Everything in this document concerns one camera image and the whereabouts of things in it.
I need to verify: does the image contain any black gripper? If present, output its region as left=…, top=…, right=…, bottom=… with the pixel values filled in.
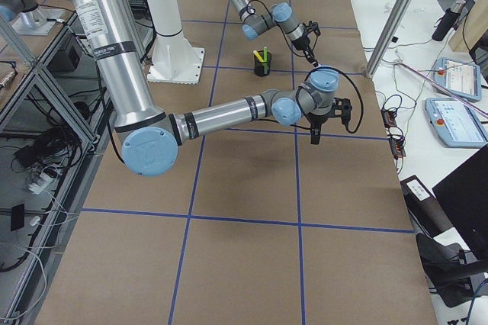
left=291, top=33, right=319, bottom=66
left=307, top=113, right=330, bottom=145

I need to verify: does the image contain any green marker pen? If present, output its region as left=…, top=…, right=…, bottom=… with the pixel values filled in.
left=262, top=47, right=268, bottom=63

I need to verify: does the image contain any yellow marker pen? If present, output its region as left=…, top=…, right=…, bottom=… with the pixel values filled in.
left=252, top=50, right=266, bottom=63

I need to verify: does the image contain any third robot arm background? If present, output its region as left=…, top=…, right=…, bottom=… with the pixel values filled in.
left=1, top=0, right=65, bottom=36

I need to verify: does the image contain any black mesh pen cup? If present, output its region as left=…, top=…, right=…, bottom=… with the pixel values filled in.
left=253, top=52, right=272, bottom=77

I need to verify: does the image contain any orange black connector box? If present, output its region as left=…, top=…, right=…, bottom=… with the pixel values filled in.
left=381, top=109, right=397, bottom=128

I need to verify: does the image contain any brown paper table cover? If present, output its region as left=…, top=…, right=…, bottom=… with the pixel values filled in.
left=36, top=0, right=436, bottom=324

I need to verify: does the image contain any white pillar with base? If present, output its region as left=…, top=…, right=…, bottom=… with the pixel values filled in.
left=147, top=0, right=205, bottom=85

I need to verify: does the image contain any black water bottle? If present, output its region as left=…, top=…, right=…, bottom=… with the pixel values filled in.
left=432, top=0, right=466, bottom=41

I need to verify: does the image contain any near teach pendant tablet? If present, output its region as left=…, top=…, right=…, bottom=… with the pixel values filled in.
left=424, top=98, right=487, bottom=148

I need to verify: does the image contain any teach pendant tablet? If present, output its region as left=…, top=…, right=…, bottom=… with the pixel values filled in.
left=424, top=98, right=487, bottom=148
left=432, top=57, right=482, bottom=102

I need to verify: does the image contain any far teach pendant tablet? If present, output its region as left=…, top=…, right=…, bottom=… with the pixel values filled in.
left=432, top=57, right=482, bottom=102

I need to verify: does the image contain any black monitor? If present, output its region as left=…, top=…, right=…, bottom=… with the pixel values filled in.
left=433, top=146, right=487, bottom=259

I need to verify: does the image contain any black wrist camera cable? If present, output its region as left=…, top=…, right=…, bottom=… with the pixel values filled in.
left=258, top=67, right=363, bottom=134

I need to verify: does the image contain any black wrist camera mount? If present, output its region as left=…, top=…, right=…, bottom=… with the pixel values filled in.
left=331, top=98, right=352, bottom=127

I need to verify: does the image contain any aluminium frame post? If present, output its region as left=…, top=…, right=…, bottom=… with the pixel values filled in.
left=363, top=0, right=412, bottom=79

